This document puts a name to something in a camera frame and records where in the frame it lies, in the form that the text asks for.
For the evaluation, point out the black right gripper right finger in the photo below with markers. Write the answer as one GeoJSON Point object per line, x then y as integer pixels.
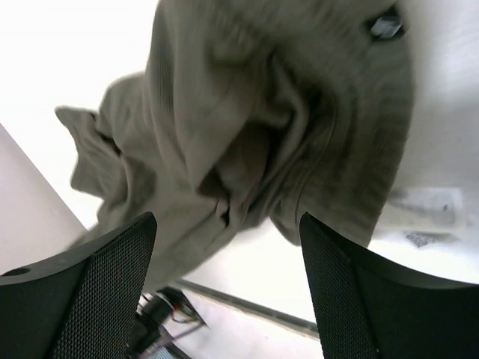
{"type": "Point", "coordinates": [367, 306]}

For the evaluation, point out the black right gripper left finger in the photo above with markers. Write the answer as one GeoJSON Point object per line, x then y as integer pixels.
{"type": "Point", "coordinates": [80, 303]}

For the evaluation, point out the olive green shorts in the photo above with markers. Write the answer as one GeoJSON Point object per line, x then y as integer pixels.
{"type": "Point", "coordinates": [247, 111]}

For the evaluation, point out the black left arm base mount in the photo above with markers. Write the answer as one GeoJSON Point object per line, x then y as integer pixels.
{"type": "Point", "coordinates": [149, 337]}

